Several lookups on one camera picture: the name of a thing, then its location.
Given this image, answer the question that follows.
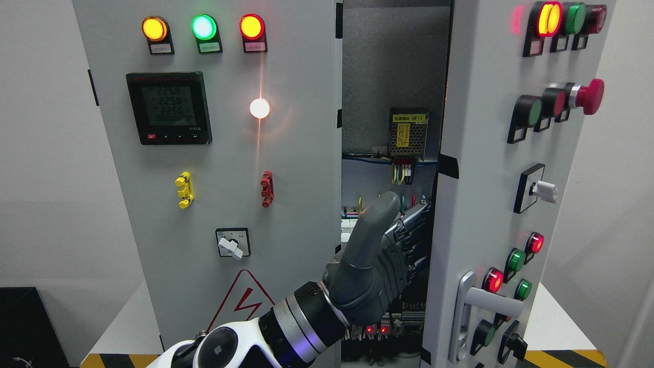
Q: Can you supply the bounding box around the grey cabinet door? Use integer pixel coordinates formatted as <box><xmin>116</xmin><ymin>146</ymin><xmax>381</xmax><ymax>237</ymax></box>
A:
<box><xmin>73</xmin><ymin>1</ymin><xmax>341</xmax><ymax>349</ymax></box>
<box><xmin>421</xmin><ymin>1</ymin><xmax>616</xmax><ymax>367</ymax></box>

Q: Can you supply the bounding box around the silver door handle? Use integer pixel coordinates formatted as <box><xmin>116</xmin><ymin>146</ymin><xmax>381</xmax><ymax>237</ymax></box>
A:
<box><xmin>448</xmin><ymin>271</ymin><xmax>525</xmax><ymax>364</ymax></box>

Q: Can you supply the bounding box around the red electric warning sticker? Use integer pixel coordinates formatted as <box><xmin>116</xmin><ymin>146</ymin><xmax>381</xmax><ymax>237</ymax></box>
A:
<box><xmin>207</xmin><ymin>269</ymin><xmax>275</xmax><ymax>330</ymax></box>

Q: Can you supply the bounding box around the yellow indicator lamp left door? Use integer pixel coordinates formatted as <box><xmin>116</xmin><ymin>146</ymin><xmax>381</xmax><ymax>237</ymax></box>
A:
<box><xmin>141</xmin><ymin>16</ymin><xmax>169</xmax><ymax>42</ymax></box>

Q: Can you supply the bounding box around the green indicator lamp left door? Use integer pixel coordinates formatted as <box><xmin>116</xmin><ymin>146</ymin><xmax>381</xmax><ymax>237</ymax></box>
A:
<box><xmin>191</xmin><ymin>14</ymin><xmax>218</xmax><ymax>40</ymax></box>

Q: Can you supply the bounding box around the red indicator lamp left door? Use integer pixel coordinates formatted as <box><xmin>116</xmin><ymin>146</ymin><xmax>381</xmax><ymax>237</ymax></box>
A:
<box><xmin>239</xmin><ymin>13</ymin><xmax>265</xmax><ymax>40</ymax></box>

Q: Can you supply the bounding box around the relay terminal row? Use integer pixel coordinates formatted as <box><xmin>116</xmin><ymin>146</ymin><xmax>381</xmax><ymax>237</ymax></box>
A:
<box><xmin>343</xmin><ymin>301</ymin><xmax>427</xmax><ymax>341</ymax></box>

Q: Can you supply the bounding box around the grey cabinet body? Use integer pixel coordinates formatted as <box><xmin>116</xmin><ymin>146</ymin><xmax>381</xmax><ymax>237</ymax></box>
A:
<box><xmin>337</xmin><ymin>1</ymin><xmax>452</xmax><ymax>367</ymax></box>

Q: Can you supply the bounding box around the white socket breaker row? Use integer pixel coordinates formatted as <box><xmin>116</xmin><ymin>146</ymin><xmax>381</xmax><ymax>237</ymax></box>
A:
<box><xmin>340</xmin><ymin>218</ymin><xmax>358</xmax><ymax>245</ymax></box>

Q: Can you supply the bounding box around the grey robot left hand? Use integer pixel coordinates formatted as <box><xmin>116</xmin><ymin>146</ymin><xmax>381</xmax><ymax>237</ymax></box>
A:
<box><xmin>324</xmin><ymin>191</ymin><xmax>433</xmax><ymax>326</ymax></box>

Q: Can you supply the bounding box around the red terminal post pair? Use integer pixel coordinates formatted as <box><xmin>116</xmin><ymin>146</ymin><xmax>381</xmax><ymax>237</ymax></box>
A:
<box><xmin>260</xmin><ymin>170</ymin><xmax>275</xmax><ymax>208</ymax></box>

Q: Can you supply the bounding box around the metal mesh power supply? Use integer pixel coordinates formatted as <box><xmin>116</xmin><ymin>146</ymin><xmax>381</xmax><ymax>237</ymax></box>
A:
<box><xmin>388</xmin><ymin>107</ymin><xmax>430</xmax><ymax>160</ymax></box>

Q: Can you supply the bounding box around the red mushroom emergency button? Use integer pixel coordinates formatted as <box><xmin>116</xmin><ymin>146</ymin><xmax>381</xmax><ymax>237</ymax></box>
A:
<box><xmin>564</xmin><ymin>78</ymin><xmax>605</xmax><ymax>115</ymax></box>

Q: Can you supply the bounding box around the right door rotary switch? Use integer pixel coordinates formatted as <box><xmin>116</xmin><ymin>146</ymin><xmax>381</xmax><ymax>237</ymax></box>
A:
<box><xmin>513</xmin><ymin>163</ymin><xmax>557</xmax><ymax>214</ymax></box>

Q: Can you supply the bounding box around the white glowing lamp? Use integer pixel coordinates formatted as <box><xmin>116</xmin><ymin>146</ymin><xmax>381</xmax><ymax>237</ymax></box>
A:
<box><xmin>249</xmin><ymin>98</ymin><xmax>271</xmax><ymax>119</ymax></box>

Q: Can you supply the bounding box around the black digital power meter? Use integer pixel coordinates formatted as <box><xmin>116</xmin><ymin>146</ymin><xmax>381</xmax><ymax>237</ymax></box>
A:
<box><xmin>126</xmin><ymin>71</ymin><xmax>212</xmax><ymax>145</ymax></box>

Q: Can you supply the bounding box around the yellow terminal post pair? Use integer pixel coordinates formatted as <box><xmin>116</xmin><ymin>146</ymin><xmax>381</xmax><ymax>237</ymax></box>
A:
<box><xmin>175</xmin><ymin>171</ymin><xmax>194</xmax><ymax>209</ymax></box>

